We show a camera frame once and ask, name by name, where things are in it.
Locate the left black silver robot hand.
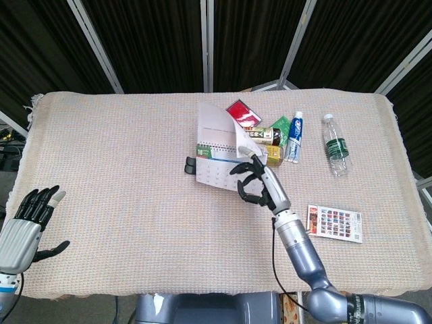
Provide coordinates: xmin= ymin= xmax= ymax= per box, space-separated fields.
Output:
xmin=0 ymin=184 xmax=71 ymax=274

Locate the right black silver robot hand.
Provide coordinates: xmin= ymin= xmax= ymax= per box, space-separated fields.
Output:
xmin=229 ymin=145 xmax=292 ymax=216

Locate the red base desk calendar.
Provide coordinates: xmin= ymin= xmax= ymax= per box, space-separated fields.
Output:
xmin=194 ymin=101 xmax=269 ymax=194

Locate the yellow small box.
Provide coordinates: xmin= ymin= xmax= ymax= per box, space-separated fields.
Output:
xmin=261 ymin=144 xmax=285 ymax=167

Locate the dark tea drink bottle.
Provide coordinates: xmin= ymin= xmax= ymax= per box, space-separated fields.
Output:
xmin=243 ymin=126 xmax=283 ymax=143

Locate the blue white toothpaste tube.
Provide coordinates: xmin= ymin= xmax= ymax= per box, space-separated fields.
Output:
xmin=283 ymin=111 xmax=305 ymax=165

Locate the green snack packet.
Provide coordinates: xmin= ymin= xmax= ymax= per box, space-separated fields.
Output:
xmin=269 ymin=115 xmax=292 ymax=144

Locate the printed picture card sheet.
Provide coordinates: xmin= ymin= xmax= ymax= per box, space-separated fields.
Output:
xmin=306 ymin=203 xmax=364 ymax=245

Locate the clear green label water bottle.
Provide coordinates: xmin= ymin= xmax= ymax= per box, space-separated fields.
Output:
xmin=321 ymin=113 xmax=352 ymax=178

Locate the red snack packet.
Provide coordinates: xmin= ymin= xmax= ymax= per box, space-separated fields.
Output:
xmin=225 ymin=98 xmax=264 ymax=128

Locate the black plastic holder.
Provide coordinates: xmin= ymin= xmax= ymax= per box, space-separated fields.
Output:
xmin=183 ymin=155 xmax=198 ymax=176

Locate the orange patterned box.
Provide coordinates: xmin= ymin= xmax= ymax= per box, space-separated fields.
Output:
xmin=281 ymin=292 xmax=302 ymax=321

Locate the beige woven tablecloth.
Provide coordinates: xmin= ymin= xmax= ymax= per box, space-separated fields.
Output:
xmin=9 ymin=90 xmax=432 ymax=302

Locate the grey robot torso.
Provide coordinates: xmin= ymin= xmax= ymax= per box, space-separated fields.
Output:
xmin=130 ymin=292 xmax=283 ymax=324

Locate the dark fabric screen panel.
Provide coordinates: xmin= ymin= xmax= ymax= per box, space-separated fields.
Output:
xmin=72 ymin=0 xmax=209 ymax=95
xmin=206 ymin=0 xmax=318 ymax=93
xmin=279 ymin=0 xmax=432 ymax=95
xmin=373 ymin=30 xmax=432 ymax=203
xmin=0 ymin=0 xmax=117 ymax=136

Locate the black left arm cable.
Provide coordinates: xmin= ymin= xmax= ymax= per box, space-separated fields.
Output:
xmin=5 ymin=271 xmax=26 ymax=323

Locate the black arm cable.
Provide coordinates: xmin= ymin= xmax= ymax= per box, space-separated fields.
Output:
xmin=270 ymin=217 xmax=310 ymax=313
xmin=5 ymin=271 xmax=26 ymax=323

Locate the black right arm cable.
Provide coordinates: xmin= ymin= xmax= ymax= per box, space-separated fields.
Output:
xmin=270 ymin=217 xmax=310 ymax=313

